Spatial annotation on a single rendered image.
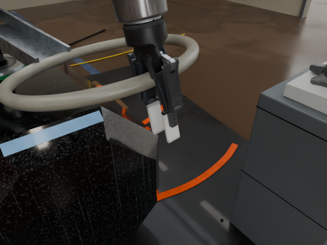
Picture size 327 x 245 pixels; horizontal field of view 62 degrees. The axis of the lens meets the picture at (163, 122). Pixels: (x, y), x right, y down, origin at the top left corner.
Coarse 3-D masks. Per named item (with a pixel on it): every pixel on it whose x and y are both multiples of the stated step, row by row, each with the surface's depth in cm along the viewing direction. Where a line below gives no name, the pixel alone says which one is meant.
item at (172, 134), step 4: (164, 116) 52; (164, 120) 53; (164, 124) 53; (168, 124) 53; (164, 128) 54; (168, 128) 54; (172, 128) 54; (176, 128) 55; (168, 132) 54; (172, 132) 55; (176, 132) 55; (168, 136) 54; (172, 136) 55; (176, 136) 56; (168, 140) 55; (172, 140) 55
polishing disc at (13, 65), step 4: (4, 56) 118; (8, 56) 118; (8, 60) 115; (12, 60) 115; (16, 60) 115; (8, 64) 112; (12, 64) 112; (16, 64) 112; (20, 64) 112; (0, 68) 109; (4, 68) 109; (8, 68) 109; (12, 68) 109; (16, 68) 109; (20, 68) 111; (0, 72) 105; (4, 72) 106; (8, 72) 107; (12, 72) 108
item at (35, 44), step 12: (0, 12) 100; (12, 24) 98; (24, 24) 93; (0, 36) 84; (12, 36) 94; (24, 36) 95; (36, 36) 92; (48, 36) 88; (0, 48) 88; (12, 48) 82; (24, 48) 89; (36, 48) 90; (48, 48) 91; (60, 48) 86; (24, 60) 81; (36, 60) 77
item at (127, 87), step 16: (80, 48) 87; (96, 48) 88; (112, 48) 89; (192, 48) 61; (32, 64) 77; (48, 64) 80; (16, 80) 68; (128, 80) 49; (144, 80) 49; (0, 96) 56; (16, 96) 52; (32, 96) 50; (48, 96) 49; (64, 96) 48; (80, 96) 47; (96, 96) 47; (112, 96) 48
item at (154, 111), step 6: (156, 102) 57; (150, 108) 56; (156, 108) 57; (150, 114) 57; (156, 114) 58; (150, 120) 57; (156, 120) 58; (162, 120) 59; (156, 126) 58; (162, 126) 59; (156, 132) 59
